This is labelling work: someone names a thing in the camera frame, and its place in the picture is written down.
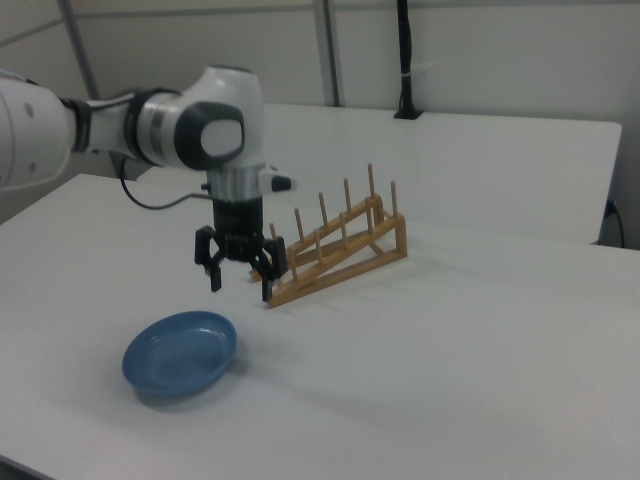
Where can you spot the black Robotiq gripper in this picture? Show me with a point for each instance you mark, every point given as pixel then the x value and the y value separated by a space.
pixel 239 225

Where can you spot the blue plate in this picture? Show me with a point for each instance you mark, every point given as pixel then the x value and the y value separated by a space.
pixel 175 355

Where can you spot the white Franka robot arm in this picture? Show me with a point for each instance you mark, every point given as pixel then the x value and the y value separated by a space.
pixel 220 135

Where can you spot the wooden plate rack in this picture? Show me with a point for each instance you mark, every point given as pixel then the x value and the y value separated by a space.
pixel 400 238

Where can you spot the black camera pole with base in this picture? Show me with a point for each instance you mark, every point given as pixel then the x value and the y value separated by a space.
pixel 405 50

